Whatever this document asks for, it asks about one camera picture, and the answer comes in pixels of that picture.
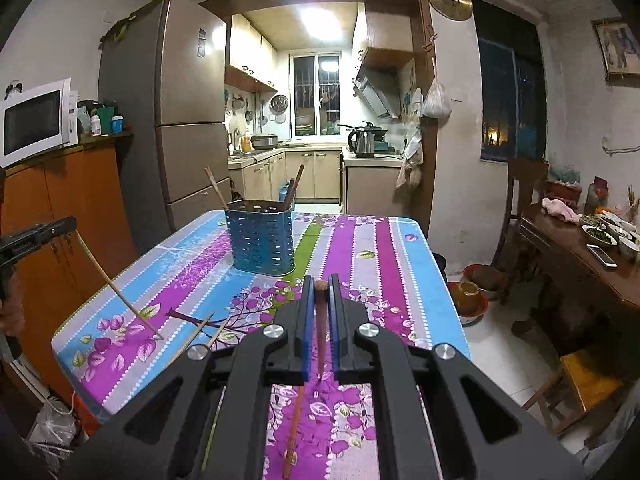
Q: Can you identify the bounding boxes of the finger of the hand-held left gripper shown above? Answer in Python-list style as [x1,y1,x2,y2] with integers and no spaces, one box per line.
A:
[0,216,78,273]

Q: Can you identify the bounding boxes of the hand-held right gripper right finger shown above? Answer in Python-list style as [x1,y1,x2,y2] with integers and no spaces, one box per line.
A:
[327,272,586,480]

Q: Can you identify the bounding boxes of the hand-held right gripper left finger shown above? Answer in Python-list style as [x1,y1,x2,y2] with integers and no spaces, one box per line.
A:
[60,276,317,480]

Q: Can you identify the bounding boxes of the light bamboo chopstick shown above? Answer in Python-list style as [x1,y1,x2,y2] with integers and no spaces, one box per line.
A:
[206,315,233,350]
[204,166,231,211]
[167,311,216,368]
[75,230,165,340]

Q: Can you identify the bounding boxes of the blue perforated utensil holder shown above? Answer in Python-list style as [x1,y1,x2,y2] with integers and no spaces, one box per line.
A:
[223,199,297,277]

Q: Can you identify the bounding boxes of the person's left hand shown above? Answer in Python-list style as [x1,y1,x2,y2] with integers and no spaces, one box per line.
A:
[0,272,25,346]

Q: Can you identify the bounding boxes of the orange wooden cabinet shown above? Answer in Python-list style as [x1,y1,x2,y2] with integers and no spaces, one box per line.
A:
[0,132,138,421]

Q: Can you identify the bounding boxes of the floral striped tablecloth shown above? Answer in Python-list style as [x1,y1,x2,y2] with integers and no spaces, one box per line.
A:
[51,210,471,480]

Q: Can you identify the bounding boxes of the white microwave oven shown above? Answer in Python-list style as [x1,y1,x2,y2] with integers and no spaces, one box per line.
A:
[0,78,79,168]

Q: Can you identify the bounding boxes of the red floor basin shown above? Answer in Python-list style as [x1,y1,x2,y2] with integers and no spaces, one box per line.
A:
[447,280,490,326]

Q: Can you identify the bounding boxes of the beige kitchen base cabinets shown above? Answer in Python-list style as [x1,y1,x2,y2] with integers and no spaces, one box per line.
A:
[227,144,406,216]

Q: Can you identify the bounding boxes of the brown floor basin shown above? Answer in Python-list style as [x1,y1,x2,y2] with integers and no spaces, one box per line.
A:
[462,265,503,293]

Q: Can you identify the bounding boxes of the long hanging kitchen towel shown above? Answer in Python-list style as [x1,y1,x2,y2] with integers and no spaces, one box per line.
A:
[396,130,423,190]

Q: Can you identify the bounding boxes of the steel electric kettle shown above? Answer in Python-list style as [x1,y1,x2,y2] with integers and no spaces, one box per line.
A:
[347,125,377,159]

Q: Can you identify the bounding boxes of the crumpled clear plastic bag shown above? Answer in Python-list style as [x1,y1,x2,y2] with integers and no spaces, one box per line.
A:
[37,400,81,448]

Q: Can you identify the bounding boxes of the black wok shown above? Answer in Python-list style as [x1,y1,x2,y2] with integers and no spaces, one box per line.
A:
[337,121,390,142]

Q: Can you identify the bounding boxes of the grey refrigerator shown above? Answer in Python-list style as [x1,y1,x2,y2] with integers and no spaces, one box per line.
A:
[98,0,233,256]

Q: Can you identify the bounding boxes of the barred kitchen window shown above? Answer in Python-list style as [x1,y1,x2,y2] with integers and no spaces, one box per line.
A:
[289,52,343,137]

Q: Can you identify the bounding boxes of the small hanging white cloth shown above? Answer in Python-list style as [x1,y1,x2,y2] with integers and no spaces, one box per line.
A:
[407,87,423,126]

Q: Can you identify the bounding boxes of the steel range hood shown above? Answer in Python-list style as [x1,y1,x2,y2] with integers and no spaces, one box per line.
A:
[351,66,401,120]

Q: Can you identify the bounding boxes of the dark wooden chair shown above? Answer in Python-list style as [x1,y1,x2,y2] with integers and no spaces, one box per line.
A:
[492,157,551,303]

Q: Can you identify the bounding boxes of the dark wooden side table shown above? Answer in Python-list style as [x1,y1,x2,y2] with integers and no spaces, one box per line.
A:
[512,202,640,361]

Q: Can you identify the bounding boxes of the hanging white plastic bag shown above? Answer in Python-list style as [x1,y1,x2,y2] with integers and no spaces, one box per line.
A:
[421,79,452,120]

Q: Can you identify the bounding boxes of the small wooden stool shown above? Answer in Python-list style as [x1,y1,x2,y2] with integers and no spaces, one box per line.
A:
[522,347,626,436]

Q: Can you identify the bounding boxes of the pink cloth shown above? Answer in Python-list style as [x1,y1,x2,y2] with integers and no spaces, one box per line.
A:
[541,197,581,223]

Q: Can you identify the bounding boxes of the white smartphone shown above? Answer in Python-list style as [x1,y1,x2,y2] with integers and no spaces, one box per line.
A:
[586,244,618,267]

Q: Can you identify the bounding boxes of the glass jar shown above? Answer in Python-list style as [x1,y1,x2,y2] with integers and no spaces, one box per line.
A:
[585,177,610,215]

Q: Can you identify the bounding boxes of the dark room window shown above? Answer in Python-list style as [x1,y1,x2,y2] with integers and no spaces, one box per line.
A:
[472,0,548,163]

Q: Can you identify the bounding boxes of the square ceiling light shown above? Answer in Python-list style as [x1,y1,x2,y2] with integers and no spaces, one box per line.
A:
[300,5,346,41]

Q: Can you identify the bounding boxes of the beige kitchen wall cabinets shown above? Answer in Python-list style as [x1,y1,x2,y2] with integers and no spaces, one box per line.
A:
[225,14,278,93]

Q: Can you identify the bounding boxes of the wall cabinet above range hood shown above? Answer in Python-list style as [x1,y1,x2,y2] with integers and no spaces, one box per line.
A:
[352,2,416,71]

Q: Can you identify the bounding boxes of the round brass wall plate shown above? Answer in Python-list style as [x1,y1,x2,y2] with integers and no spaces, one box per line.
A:
[426,0,474,22]

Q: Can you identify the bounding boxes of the framed wall picture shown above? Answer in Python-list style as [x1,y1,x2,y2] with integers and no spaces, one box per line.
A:
[591,17,640,81]

